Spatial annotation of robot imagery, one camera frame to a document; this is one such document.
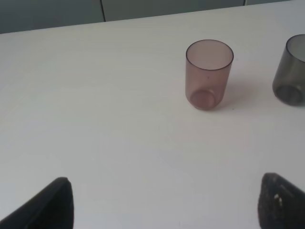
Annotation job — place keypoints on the translucent pink plastic cup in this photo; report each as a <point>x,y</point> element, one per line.
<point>208,65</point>

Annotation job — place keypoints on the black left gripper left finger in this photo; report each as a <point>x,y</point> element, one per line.
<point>51,208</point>

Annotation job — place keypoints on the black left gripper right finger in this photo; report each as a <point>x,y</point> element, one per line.
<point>281,204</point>

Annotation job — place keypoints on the translucent grey plastic cup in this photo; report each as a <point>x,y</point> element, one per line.
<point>289,81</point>

